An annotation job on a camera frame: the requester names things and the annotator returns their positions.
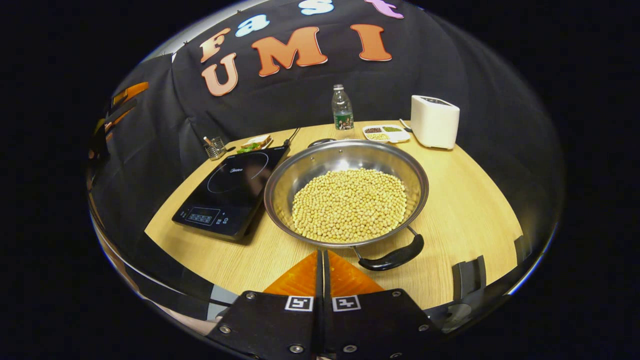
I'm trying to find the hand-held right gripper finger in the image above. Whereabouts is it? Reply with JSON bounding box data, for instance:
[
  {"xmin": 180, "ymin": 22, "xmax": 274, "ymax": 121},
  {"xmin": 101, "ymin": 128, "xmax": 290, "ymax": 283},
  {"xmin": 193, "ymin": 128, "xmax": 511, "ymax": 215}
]
[
  {"xmin": 206, "ymin": 250, "xmax": 323, "ymax": 360},
  {"xmin": 323, "ymin": 250, "xmax": 443, "ymax": 360}
]

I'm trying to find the large soybean heap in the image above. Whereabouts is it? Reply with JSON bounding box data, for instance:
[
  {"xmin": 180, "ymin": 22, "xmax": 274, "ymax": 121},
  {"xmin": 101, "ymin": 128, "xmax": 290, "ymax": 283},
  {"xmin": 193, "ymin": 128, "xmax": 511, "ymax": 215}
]
[{"xmin": 291, "ymin": 168, "xmax": 408, "ymax": 244}]

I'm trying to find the black induction cooktop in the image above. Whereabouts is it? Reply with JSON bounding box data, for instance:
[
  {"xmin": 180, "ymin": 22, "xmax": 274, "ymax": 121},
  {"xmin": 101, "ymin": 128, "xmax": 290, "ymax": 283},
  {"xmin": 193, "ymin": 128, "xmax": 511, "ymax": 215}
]
[{"xmin": 171, "ymin": 145, "xmax": 291, "ymax": 242}]

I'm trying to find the steel pot with black handles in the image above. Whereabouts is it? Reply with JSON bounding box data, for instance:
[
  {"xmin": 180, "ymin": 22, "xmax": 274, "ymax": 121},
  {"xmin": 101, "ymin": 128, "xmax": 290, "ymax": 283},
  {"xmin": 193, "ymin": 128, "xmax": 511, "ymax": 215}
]
[{"xmin": 263, "ymin": 138, "xmax": 430, "ymax": 272}]

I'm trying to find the sandwich with lettuce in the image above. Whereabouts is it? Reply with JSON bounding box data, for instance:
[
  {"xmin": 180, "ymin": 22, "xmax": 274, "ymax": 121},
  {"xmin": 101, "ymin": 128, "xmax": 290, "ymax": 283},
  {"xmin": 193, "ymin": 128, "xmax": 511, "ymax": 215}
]
[{"xmin": 237, "ymin": 134, "xmax": 272, "ymax": 153}]

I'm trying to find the small white sandwich plate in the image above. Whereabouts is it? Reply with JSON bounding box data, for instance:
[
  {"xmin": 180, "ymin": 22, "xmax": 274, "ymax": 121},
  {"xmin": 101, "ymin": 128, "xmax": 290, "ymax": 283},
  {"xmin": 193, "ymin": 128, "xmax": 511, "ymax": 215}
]
[{"xmin": 239, "ymin": 136, "xmax": 274, "ymax": 154}]

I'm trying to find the white divided plate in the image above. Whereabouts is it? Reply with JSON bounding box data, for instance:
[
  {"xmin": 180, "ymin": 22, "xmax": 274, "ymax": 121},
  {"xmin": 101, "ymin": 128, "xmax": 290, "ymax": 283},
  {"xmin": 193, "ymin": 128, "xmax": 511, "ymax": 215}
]
[{"xmin": 362, "ymin": 124, "xmax": 411, "ymax": 144}]

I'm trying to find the clear plastic water bottle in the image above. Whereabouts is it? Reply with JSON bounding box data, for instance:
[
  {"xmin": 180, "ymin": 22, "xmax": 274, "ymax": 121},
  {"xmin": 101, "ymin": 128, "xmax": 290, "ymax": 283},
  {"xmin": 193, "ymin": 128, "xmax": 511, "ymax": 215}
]
[{"xmin": 331, "ymin": 84, "xmax": 355, "ymax": 132}]

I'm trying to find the white toaster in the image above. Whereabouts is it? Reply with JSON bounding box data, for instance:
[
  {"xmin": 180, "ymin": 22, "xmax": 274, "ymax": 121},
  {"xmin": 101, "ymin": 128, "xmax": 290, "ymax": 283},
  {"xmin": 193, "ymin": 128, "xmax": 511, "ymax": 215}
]
[{"xmin": 410, "ymin": 95, "xmax": 461, "ymax": 150}]

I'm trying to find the black backdrop cloth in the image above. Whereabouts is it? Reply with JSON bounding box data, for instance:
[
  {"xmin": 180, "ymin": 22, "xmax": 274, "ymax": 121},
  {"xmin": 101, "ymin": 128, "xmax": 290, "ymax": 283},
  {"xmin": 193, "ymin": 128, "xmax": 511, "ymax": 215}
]
[{"xmin": 87, "ymin": 0, "xmax": 563, "ymax": 321}]

